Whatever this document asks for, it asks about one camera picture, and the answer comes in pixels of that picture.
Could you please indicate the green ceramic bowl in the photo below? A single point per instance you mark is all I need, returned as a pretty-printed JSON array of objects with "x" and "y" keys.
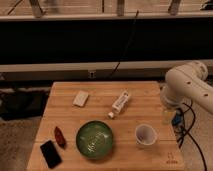
[{"x": 94, "y": 140}]

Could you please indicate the white sponge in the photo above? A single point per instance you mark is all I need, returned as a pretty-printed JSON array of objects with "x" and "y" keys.
[{"x": 81, "y": 98}]

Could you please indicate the dark red toy boat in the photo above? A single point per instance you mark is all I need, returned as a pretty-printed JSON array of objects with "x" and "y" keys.
[{"x": 59, "y": 137}]

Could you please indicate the white paper cup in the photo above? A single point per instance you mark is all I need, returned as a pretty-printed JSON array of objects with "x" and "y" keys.
[{"x": 145, "y": 135}]

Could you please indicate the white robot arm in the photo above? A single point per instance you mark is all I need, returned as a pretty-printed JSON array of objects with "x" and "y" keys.
[{"x": 188, "y": 81}]

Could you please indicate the white tube with cap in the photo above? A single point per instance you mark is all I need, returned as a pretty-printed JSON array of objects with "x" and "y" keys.
[{"x": 119, "y": 103}]

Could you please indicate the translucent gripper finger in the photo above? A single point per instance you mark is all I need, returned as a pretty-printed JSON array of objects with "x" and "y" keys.
[{"x": 168, "y": 115}]

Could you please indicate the blue power adapter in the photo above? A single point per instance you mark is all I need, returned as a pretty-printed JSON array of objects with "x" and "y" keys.
[{"x": 176, "y": 120}]

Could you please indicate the black smartphone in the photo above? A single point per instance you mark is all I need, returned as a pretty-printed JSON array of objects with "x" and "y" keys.
[{"x": 50, "y": 154}]

